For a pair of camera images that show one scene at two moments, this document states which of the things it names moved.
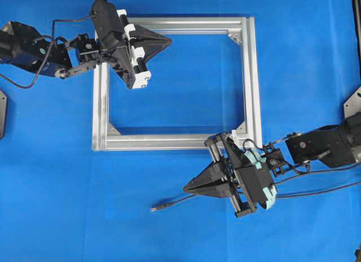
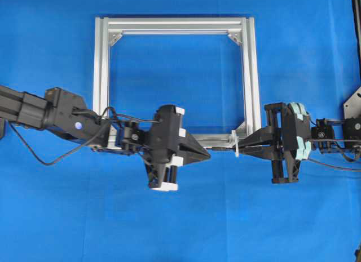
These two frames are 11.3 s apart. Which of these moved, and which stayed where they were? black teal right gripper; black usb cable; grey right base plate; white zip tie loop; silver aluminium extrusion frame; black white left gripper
Moved: black white left gripper; black teal right gripper; black usb cable
Stayed: silver aluminium extrusion frame; grey right base plate; white zip tie loop
